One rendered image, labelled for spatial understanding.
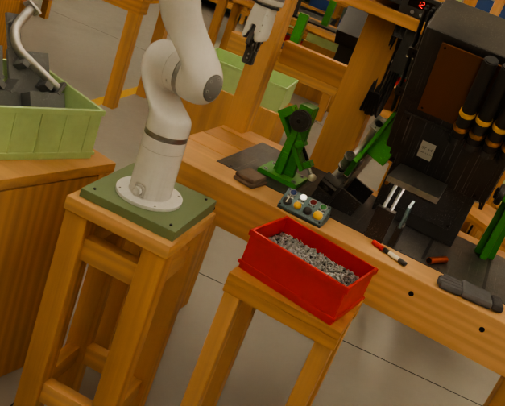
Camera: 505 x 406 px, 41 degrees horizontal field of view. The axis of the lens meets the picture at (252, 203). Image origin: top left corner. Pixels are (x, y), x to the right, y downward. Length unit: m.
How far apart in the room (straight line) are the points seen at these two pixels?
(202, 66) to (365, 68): 1.00
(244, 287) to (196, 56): 0.62
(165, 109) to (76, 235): 0.42
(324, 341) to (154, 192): 0.60
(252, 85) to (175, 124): 0.97
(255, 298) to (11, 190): 0.76
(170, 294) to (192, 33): 0.82
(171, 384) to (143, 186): 1.06
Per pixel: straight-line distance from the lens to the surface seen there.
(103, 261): 1.89
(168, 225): 1.79
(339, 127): 2.62
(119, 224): 1.80
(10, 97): 2.28
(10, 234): 2.14
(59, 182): 2.16
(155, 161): 1.82
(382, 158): 2.22
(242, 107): 2.74
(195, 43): 1.69
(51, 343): 2.08
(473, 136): 2.00
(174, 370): 2.77
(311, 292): 1.79
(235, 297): 1.87
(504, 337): 2.07
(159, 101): 1.81
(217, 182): 2.15
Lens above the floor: 1.65
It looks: 21 degrees down
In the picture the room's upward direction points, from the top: 21 degrees clockwise
